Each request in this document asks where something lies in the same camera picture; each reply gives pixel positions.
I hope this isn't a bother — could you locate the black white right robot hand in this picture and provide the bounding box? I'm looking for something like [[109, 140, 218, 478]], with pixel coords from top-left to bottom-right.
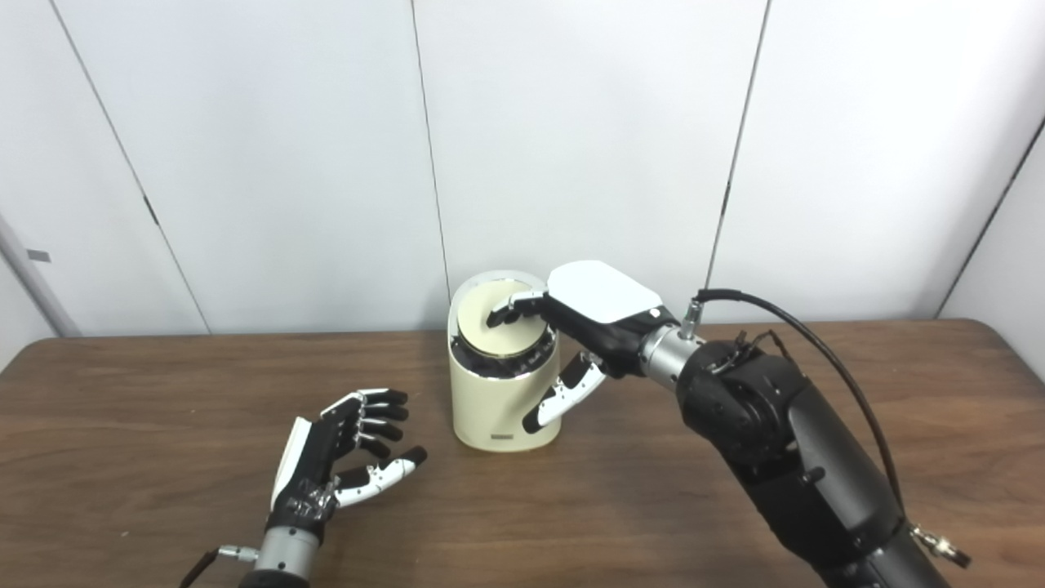
[[486, 261, 679, 435]]

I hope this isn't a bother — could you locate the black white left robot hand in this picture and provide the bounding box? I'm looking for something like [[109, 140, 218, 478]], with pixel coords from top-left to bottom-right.
[[267, 388, 428, 544]]

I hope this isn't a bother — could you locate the round cream bin lid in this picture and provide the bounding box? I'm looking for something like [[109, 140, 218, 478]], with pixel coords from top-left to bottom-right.
[[456, 280, 549, 358]]

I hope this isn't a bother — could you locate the cream-colored bin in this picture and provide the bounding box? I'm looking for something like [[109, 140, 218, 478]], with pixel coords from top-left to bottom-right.
[[447, 271, 563, 452]]

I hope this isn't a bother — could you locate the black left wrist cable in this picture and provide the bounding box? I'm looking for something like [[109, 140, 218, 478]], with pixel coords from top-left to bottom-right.
[[178, 545, 260, 588]]

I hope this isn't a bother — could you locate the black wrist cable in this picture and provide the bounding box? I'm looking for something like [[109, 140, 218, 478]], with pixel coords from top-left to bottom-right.
[[178, 545, 260, 588], [679, 288, 972, 569]]

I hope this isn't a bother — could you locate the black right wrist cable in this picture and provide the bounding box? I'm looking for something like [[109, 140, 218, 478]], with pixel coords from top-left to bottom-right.
[[679, 288, 972, 569]]

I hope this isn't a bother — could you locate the gray wall corner trim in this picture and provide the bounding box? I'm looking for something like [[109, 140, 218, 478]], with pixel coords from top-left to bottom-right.
[[0, 214, 82, 337]]

